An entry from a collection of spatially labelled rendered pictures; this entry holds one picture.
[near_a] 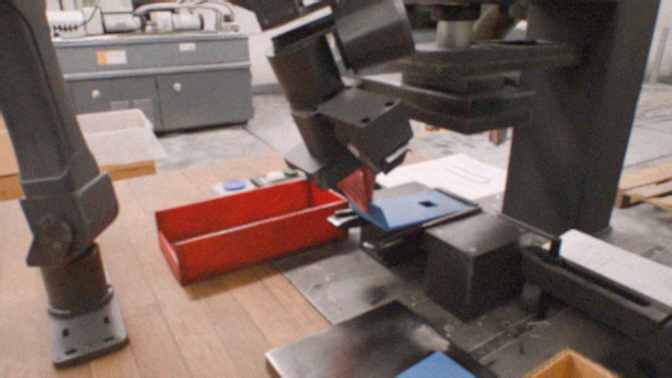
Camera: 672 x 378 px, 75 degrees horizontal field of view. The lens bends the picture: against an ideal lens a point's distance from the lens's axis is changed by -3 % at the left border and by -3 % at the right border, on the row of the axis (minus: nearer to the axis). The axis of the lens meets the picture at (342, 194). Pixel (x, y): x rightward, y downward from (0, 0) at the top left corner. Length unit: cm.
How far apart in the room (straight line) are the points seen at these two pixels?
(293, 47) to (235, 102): 472
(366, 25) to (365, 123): 9
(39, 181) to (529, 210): 64
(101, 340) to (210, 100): 459
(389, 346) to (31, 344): 37
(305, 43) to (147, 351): 34
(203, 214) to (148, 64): 424
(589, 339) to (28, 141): 59
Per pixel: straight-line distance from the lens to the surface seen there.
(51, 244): 53
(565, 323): 57
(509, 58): 54
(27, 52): 49
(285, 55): 40
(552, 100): 71
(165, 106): 496
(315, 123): 41
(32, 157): 51
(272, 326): 52
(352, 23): 40
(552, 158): 72
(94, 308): 58
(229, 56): 506
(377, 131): 36
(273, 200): 73
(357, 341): 46
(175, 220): 69
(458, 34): 51
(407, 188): 64
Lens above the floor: 122
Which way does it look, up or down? 22 degrees down
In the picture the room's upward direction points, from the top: straight up
